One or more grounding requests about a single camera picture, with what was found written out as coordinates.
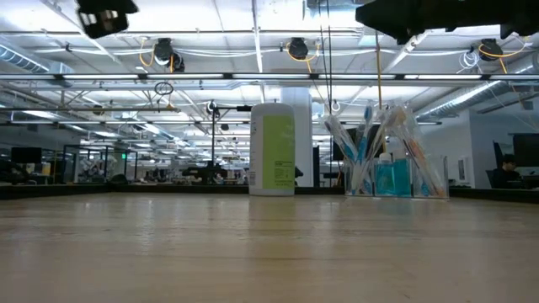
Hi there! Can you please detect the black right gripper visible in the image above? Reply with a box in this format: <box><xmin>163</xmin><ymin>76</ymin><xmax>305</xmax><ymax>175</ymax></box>
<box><xmin>355</xmin><ymin>0</ymin><xmax>502</xmax><ymax>45</ymax></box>

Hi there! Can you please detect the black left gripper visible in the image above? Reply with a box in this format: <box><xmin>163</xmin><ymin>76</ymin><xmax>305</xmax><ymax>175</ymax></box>
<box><xmin>75</xmin><ymin>0</ymin><xmax>140</xmax><ymax>40</ymax></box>

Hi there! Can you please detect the orange toothbrush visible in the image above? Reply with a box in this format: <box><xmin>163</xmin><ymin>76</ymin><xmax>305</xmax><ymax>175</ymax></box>
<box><xmin>393</xmin><ymin>105</ymin><xmax>446</xmax><ymax>198</ymax></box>

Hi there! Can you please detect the blue mouthwash bottle white cap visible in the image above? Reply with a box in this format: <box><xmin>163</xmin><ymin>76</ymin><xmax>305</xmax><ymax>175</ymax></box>
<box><xmin>374</xmin><ymin>151</ymin><xmax>397</xmax><ymax>198</ymax></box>
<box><xmin>393</xmin><ymin>149</ymin><xmax>413</xmax><ymax>198</ymax></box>

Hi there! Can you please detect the clear acrylic organizer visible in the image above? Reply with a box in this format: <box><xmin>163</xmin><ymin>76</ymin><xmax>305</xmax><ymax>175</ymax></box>
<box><xmin>344</xmin><ymin>153</ymin><xmax>451</xmax><ymax>199</ymax></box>

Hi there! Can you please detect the white wipes canister green label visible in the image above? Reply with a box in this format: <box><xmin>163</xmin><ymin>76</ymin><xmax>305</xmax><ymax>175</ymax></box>
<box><xmin>248</xmin><ymin>103</ymin><xmax>296</xmax><ymax>198</ymax></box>

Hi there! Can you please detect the black office chair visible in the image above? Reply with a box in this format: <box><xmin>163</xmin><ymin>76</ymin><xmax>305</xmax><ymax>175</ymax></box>
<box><xmin>483</xmin><ymin>141</ymin><xmax>513</xmax><ymax>189</ymax></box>

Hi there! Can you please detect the black desk monitor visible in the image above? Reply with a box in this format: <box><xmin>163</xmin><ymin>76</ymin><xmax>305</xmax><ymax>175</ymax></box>
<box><xmin>10</xmin><ymin>146</ymin><xmax>43</xmax><ymax>165</ymax></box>
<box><xmin>511</xmin><ymin>133</ymin><xmax>539</xmax><ymax>168</ymax></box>

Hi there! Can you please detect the white building pillar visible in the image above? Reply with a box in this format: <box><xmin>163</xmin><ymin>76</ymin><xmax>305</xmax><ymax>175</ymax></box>
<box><xmin>280</xmin><ymin>86</ymin><xmax>315</xmax><ymax>189</ymax></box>

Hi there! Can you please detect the person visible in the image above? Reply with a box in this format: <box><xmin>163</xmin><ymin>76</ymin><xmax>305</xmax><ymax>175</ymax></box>
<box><xmin>491</xmin><ymin>153</ymin><xmax>521</xmax><ymax>189</ymax></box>

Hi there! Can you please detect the black ceiling cable reel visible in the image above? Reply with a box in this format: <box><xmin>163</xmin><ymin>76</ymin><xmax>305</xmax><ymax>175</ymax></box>
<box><xmin>478</xmin><ymin>37</ymin><xmax>504</xmax><ymax>63</ymax></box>
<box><xmin>152</xmin><ymin>37</ymin><xmax>186</xmax><ymax>73</ymax></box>
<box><xmin>287</xmin><ymin>36</ymin><xmax>310</xmax><ymax>61</ymax></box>

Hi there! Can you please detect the yellow hanging cable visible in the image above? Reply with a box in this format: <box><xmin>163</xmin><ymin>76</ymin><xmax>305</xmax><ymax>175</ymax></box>
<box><xmin>373</xmin><ymin>31</ymin><xmax>387</xmax><ymax>155</ymax></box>

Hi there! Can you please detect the black hanging cable loop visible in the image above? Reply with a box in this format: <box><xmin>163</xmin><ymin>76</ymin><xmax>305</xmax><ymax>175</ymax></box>
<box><xmin>153</xmin><ymin>81</ymin><xmax>175</xmax><ymax>97</ymax></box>

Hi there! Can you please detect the black wall monitor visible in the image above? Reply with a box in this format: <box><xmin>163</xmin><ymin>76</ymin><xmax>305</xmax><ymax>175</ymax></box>
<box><xmin>332</xmin><ymin>125</ymin><xmax>387</xmax><ymax>161</ymax></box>

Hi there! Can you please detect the black camera stand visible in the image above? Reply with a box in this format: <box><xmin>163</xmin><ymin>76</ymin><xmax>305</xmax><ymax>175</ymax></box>
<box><xmin>205</xmin><ymin>100</ymin><xmax>253</xmax><ymax>189</ymax></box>

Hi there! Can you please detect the black aluminium table frame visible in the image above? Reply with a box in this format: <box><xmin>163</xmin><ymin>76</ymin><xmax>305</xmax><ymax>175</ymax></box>
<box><xmin>0</xmin><ymin>183</ymin><xmax>539</xmax><ymax>205</ymax></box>

